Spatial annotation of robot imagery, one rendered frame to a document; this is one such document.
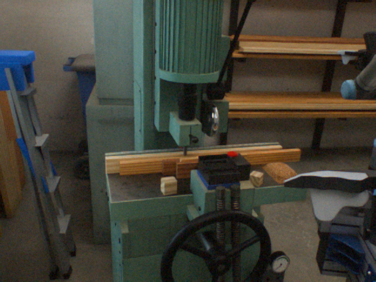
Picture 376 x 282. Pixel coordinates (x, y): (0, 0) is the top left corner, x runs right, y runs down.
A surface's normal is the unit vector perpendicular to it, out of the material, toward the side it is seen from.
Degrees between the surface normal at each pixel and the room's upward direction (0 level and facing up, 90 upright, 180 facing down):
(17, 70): 90
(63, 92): 90
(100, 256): 0
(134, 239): 90
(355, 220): 90
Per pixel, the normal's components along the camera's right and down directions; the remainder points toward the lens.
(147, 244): 0.26, 0.36
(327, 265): -0.12, 0.36
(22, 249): 0.04, -0.93
